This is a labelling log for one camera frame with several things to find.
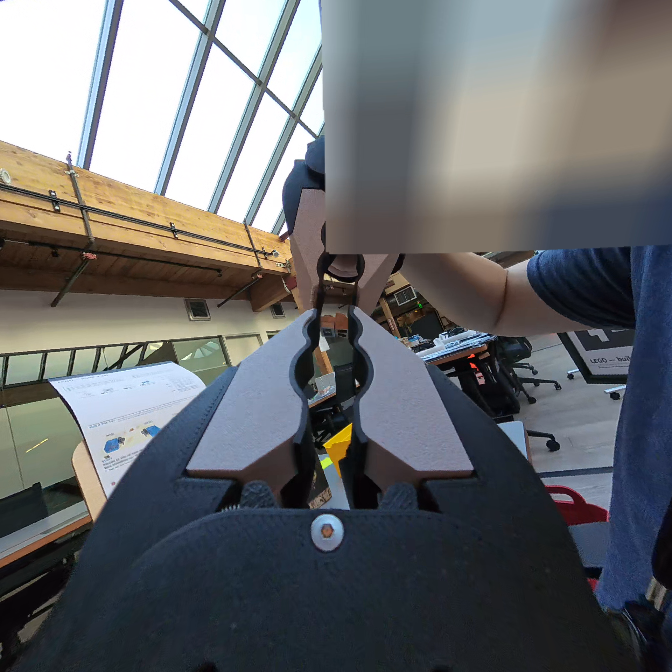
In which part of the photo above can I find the person's right forearm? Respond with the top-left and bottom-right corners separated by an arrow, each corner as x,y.
400,252 -> 583,338

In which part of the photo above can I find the printed instruction sheet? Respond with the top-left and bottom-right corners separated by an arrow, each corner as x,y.
50,361 -> 207,498

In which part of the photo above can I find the person in blue shirt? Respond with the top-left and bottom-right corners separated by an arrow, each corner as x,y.
526,246 -> 672,615

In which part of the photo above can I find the cluttered wooden desk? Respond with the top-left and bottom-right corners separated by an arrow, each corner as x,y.
417,328 -> 499,368

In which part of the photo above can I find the red plastic basket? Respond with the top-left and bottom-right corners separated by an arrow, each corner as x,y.
545,485 -> 610,527

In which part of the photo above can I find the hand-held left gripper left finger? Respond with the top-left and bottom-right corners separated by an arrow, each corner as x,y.
186,309 -> 321,509

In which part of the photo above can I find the large wooden ceiling beam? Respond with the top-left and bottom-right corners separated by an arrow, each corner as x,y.
0,141 -> 296,312

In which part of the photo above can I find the skylight window frame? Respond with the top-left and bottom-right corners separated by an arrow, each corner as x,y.
76,0 -> 326,235

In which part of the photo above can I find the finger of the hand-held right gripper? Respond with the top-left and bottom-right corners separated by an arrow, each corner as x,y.
289,186 -> 330,316
351,253 -> 405,312

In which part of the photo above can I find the black white sign board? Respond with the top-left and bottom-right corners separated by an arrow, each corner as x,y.
558,328 -> 636,384

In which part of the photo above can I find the black ceiling pipe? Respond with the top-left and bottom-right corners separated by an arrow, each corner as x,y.
0,184 -> 279,259

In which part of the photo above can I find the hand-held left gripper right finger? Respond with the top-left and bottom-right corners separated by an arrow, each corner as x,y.
346,307 -> 476,509

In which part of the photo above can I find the yellow plastic bin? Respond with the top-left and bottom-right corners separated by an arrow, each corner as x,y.
323,422 -> 354,477

